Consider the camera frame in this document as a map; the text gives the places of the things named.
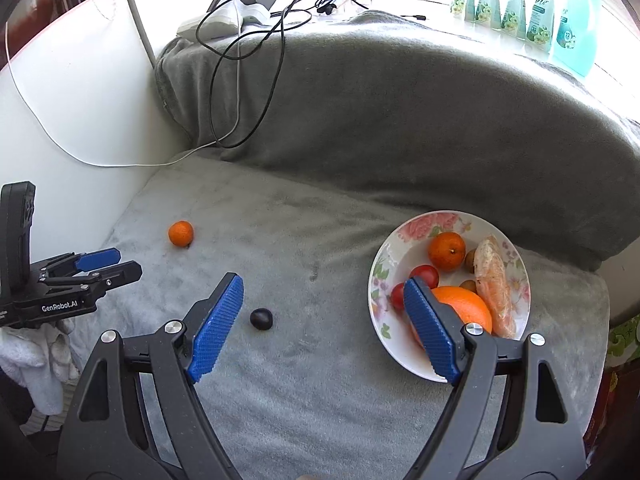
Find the small mandarin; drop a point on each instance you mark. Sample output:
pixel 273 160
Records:
pixel 180 233
pixel 446 252

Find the red cherry tomato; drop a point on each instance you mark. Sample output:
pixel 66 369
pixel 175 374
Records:
pixel 398 296
pixel 426 275

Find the dark purple plum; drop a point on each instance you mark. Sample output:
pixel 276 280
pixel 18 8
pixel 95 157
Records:
pixel 261 319

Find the blue detergent bottle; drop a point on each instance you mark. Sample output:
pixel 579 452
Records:
pixel 577 30

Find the light grey blanket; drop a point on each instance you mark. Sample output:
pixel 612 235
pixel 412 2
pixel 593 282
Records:
pixel 310 240

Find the large orange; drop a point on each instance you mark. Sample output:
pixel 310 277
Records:
pixel 467 310

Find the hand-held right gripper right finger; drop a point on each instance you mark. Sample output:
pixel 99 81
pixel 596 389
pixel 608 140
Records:
pixel 430 331

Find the brown longan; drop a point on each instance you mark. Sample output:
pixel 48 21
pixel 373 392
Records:
pixel 471 259
pixel 468 285

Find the white power strip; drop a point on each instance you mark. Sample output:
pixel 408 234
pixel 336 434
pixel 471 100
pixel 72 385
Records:
pixel 220 20

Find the person's left forearm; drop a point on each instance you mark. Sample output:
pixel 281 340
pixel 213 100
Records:
pixel 15 425

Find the dark grey blanket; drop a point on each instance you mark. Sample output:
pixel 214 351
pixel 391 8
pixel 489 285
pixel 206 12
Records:
pixel 400 125

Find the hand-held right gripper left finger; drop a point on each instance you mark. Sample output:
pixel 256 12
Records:
pixel 217 330

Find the peeled grapefruit segment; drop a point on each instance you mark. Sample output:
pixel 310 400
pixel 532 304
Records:
pixel 495 285

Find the row of green refill pouches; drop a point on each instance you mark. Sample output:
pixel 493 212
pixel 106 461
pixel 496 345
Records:
pixel 505 10

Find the person's left hand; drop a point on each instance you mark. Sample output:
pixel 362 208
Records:
pixel 40 355

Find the floral white plate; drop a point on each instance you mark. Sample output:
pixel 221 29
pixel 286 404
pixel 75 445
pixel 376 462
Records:
pixel 395 245

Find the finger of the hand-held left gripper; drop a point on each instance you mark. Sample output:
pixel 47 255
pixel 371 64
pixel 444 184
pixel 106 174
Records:
pixel 97 258
pixel 122 272

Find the colourful printed bag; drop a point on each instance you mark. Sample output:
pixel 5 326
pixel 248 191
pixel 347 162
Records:
pixel 622 340

